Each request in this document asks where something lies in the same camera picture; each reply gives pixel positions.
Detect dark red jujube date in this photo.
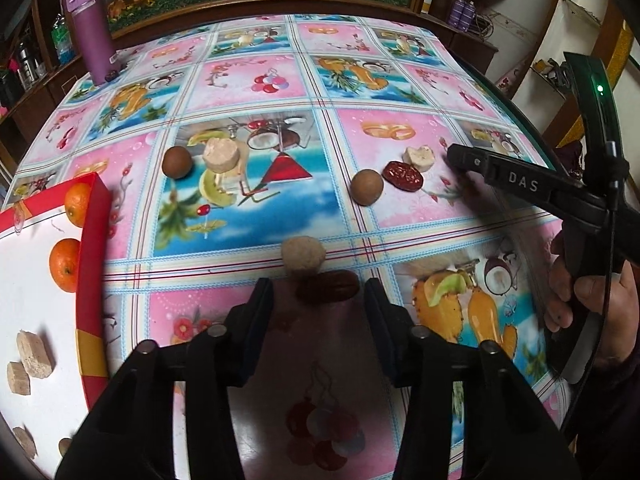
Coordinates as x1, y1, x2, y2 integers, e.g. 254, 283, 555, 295
382, 160, 424, 193
295, 270, 360, 306

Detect purple water bottle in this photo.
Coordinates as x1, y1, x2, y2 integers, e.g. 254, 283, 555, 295
65, 0, 122, 86

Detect orange tangerine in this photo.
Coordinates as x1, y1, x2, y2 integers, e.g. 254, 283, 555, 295
49, 238, 80, 292
64, 183, 91, 229

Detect brown round longan fruit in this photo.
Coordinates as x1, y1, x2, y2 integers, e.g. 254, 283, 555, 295
162, 146, 193, 180

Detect green plastic bottle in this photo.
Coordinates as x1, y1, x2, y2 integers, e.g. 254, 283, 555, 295
51, 13, 75, 65

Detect beige round yam chunk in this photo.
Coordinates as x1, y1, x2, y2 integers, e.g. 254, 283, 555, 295
203, 138, 240, 174

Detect brown round longan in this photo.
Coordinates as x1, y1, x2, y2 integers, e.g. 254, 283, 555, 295
349, 169, 384, 207
58, 438, 72, 456

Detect right human hand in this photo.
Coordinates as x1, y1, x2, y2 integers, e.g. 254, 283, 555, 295
544, 233, 639, 367

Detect purple spray cans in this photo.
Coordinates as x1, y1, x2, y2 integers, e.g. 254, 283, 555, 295
447, 0, 476, 32

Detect red white tray box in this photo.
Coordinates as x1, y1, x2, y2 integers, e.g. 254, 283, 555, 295
1, 172, 111, 479

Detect wooden cabinet counter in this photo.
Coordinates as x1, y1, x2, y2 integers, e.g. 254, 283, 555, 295
1, 0, 86, 165

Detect colourful fruit print tablecloth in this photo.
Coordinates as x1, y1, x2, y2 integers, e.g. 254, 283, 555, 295
2, 14, 570, 479

